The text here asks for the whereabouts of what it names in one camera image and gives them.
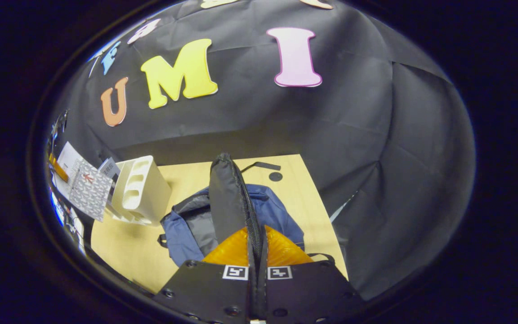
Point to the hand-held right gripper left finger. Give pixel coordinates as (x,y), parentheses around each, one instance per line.
(205,288)

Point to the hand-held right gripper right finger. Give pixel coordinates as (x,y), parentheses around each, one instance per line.
(313,288)

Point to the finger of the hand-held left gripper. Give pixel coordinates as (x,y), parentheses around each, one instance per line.
(58,168)

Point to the grey patterned cover book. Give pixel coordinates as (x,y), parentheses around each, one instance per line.
(90,189)

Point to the blue schoolbag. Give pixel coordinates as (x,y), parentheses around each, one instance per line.
(277,211)

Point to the white bookshelf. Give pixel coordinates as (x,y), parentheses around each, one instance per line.
(151,193)

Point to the lit computer screen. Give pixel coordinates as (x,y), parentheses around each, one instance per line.
(57,209)

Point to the black round table grommet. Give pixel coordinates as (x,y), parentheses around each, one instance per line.
(275,176)

